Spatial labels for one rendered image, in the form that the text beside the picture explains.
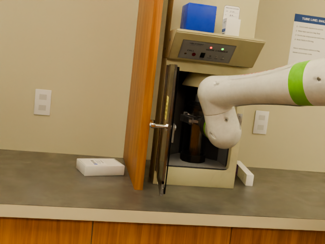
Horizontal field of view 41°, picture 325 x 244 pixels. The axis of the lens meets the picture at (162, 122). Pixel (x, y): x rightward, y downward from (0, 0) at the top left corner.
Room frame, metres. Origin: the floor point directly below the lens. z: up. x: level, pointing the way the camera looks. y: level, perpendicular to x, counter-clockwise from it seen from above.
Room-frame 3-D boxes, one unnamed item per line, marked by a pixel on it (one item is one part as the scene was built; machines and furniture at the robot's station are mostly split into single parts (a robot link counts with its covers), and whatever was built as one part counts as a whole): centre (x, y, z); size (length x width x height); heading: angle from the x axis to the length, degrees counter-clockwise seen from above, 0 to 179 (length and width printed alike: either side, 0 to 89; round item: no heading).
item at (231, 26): (1.56, -0.20, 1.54); 0.05 x 0.05 x 0.06; 7
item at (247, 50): (1.55, -0.16, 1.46); 0.32 x 0.12 x 0.10; 101
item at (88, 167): (1.66, 0.22, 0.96); 0.16 x 0.12 x 0.04; 118
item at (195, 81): (1.71, -0.15, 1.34); 0.18 x 0.18 x 0.05
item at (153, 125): (1.33, 0.01, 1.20); 0.10 x 0.05 x 0.03; 4
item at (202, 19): (1.53, -0.08, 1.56); 0.10 x 0.10 x 0.09; 11
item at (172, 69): (1.41, -0.01, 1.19); 0.30 x 0.01 x 0.40; 4
